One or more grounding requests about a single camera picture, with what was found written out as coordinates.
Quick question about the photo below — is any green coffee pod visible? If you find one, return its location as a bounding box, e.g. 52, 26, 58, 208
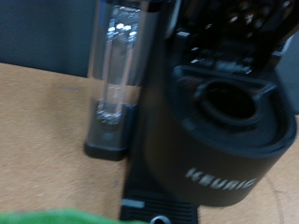
0, 208, 150, 224

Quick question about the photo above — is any black Keurig coffee machine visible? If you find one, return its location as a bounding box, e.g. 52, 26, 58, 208
120, 0, 299, 224

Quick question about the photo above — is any clear water reservoir black lid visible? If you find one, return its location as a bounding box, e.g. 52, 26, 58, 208
83, 0, 160, 162

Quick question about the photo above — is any black drip tray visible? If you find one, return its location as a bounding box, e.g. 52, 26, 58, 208
120, 186, 200, 224

